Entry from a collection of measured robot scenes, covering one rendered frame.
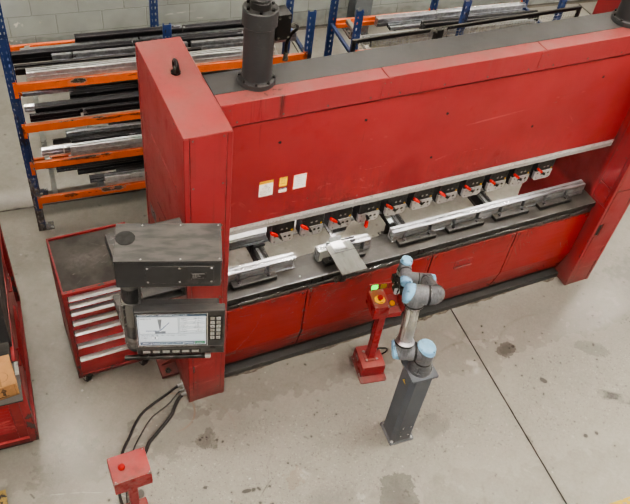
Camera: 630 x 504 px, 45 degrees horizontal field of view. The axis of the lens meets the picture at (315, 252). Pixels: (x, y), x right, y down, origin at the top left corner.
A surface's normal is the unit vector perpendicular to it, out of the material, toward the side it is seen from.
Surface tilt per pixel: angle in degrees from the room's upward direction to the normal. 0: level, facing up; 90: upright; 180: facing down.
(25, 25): 90
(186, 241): 1
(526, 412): 0
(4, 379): 5
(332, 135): 90
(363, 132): 90
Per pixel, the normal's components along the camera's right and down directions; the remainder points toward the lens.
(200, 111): 0.11, -0.68
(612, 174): -0.91, 0.23
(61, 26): 0.34, 0.71
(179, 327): 0.11, 0.73
